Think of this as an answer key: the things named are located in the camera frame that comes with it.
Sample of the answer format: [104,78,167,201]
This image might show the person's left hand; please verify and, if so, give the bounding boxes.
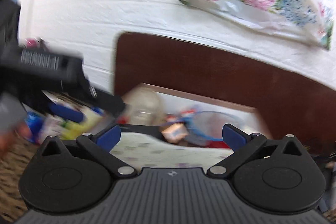
[0,122,31,154]

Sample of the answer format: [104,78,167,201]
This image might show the white christmas pattern pouch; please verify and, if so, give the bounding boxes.
[110,132,233,171]

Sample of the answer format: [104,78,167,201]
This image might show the blue and yellow box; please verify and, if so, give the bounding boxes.
[38,92,105,144]

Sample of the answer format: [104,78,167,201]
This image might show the clear plastic bottle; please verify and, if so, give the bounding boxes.
[120,86,165,126]

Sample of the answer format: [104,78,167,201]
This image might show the brown cardboard box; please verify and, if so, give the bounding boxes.
[135,84,272,147]

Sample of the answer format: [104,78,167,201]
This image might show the small brown carton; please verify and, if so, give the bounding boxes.
[161,123,189,144]

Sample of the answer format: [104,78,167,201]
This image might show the dark brown wooden headboard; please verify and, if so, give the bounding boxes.
[114,32,335,153]

